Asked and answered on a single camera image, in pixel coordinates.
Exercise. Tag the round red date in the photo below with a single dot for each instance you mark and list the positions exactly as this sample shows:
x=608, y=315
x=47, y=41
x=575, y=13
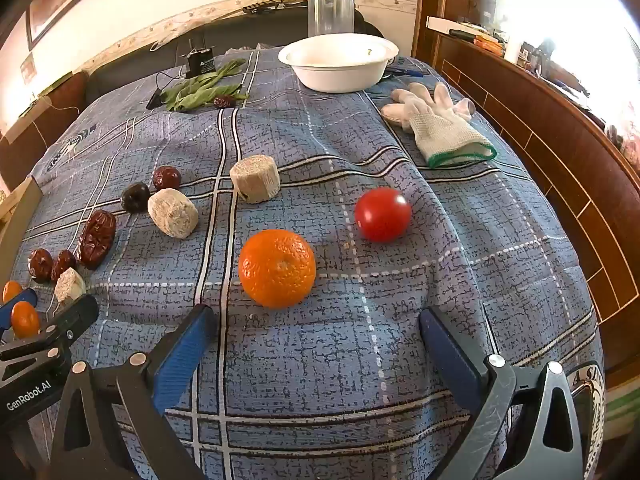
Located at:
x=166, y=177

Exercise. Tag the black electronic device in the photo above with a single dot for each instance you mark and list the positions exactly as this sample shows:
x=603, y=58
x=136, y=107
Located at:
x=200, y=61

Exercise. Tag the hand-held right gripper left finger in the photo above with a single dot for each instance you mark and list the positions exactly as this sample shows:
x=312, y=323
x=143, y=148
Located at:
x=182, y=355

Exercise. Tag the blue plaid blanket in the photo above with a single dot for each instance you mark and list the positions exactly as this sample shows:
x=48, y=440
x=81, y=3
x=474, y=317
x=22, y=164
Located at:
x=350, y=350

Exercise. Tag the long wrinkled red date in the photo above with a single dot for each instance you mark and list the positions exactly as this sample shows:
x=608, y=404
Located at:
x=97, y=239

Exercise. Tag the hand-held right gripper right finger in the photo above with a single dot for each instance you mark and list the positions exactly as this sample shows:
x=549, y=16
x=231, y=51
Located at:
x=450, y=355

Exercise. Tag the red tomato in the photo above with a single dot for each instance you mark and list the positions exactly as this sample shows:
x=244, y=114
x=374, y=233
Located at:
x=382, y=214

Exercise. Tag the dark round date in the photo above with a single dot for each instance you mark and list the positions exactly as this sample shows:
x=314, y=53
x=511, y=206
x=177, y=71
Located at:
x=135, y=196

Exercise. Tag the dark red date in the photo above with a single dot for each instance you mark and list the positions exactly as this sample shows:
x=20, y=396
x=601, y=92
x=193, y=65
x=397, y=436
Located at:
x=225, y=101

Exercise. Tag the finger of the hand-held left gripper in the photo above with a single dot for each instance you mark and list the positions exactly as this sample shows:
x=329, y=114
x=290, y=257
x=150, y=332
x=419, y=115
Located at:
x=7, y=312
x=75, y=317

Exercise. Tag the dark grey sofa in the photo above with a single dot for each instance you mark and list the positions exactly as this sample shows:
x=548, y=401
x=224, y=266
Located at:
x=140, y=62

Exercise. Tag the green beans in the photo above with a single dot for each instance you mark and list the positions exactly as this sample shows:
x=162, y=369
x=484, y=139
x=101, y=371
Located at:
x=205, y=91

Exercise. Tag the wooden bed headboard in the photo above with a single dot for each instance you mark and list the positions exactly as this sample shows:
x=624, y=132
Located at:
x=550, y=150

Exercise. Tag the orange packets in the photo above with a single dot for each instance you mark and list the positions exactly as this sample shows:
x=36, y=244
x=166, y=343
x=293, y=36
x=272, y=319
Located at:
x=489, y=42

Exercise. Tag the white book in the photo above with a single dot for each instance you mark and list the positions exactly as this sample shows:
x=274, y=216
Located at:
x=450, y=24

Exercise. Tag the black tool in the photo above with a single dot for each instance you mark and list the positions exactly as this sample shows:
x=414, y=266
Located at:
x=265, y=6

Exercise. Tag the brown wooden cabinet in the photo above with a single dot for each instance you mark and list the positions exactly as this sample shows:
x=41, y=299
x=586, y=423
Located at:
x=45, y=110

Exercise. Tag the large orange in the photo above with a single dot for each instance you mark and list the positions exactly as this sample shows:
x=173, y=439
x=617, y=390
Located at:
x=277, y=267

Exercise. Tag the clear glass jar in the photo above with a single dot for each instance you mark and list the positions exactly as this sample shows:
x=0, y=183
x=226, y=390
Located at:
x=331, y=11

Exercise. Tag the blue pen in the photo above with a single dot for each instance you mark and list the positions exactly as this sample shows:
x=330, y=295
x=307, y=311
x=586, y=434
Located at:
x=406, y=71

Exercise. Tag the white bowl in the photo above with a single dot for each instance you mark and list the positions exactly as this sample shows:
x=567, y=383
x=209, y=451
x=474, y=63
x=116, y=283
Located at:
x=339, y=62

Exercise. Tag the white knit glove green cuff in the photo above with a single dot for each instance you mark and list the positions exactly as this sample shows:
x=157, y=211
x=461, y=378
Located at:
x=445, y=127

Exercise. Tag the wooden tray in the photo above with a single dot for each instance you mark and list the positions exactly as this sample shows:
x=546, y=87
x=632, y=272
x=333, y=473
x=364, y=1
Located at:
x=17, y=215

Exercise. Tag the small beige sugarcane piece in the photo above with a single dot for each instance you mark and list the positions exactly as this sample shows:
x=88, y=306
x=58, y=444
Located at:
x=69, y=284

